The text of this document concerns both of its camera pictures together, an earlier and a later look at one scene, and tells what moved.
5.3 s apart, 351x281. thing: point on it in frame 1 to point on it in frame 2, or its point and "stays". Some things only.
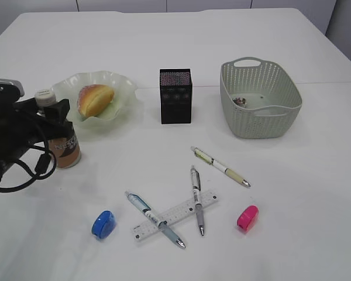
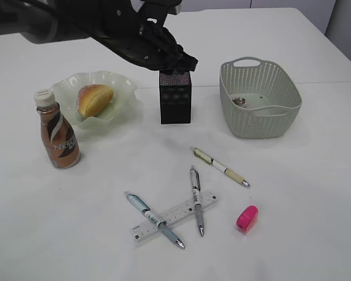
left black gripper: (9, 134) to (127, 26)
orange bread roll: (92, 98) stays
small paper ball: (239, 100) stays
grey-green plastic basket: (260, 100) stays
